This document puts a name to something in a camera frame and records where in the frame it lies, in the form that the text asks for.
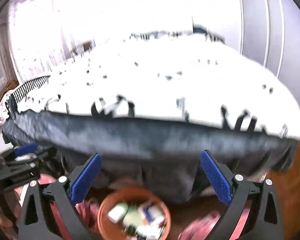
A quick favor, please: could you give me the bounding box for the blue white carton box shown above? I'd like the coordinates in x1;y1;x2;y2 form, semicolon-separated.
138;201;166;227

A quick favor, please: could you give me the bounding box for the grey panelled wardrobe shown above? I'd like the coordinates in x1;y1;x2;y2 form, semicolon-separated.
240;0;300;106

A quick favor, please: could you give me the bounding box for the green white pump bottle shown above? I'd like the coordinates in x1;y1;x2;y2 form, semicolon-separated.
122;205;147;228

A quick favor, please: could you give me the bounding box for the orange trash bin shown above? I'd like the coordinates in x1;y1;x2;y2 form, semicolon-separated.
97;188;171;239

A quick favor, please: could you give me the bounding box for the white black logo blanket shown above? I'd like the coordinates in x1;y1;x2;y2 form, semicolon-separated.
13;33;300;139

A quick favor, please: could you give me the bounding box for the pink window curtain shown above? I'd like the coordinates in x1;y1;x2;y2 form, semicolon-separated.
0;4;19;101

